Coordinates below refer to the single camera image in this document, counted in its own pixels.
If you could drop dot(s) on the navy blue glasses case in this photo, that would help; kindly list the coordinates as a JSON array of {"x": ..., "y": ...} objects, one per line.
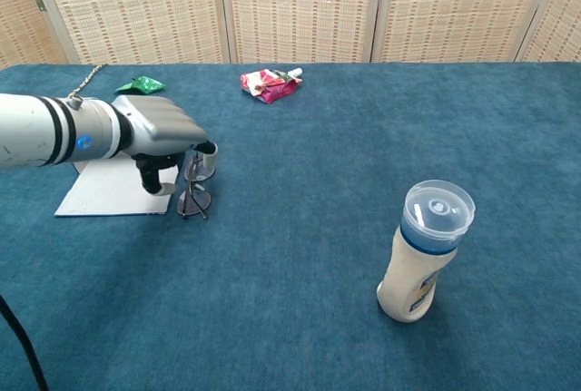
[{"x": 104, "y": 191}]

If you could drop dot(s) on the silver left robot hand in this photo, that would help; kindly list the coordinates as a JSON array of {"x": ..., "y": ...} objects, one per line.
[{"x": 159, "y": 125}]

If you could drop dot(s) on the green triangular snack packet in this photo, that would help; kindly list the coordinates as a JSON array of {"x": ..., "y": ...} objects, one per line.
[{"x": 147, "y": 85}]

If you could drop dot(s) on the metal screen hinge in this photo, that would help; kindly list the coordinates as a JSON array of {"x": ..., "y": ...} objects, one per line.
[{"x": 39, "y": 2}]

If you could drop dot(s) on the blue felt table cover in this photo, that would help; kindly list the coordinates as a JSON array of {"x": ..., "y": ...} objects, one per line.
[{"x": 290, "y": 282}]

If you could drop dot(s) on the woven bamboo folding screen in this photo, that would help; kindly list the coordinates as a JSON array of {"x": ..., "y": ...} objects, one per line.
[{"x": 295, "y": 10}]

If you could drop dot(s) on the red spouted drink pouch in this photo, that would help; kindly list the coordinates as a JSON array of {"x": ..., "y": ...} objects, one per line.
[{"x": 268, "y": 87}]

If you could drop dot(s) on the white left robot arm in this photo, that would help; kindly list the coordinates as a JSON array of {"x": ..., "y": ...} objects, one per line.
[{"x": 27, "y": 130}]

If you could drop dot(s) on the black framed eyeglasses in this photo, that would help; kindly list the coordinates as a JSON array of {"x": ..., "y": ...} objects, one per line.
[{"x": 195, "y": 200}]

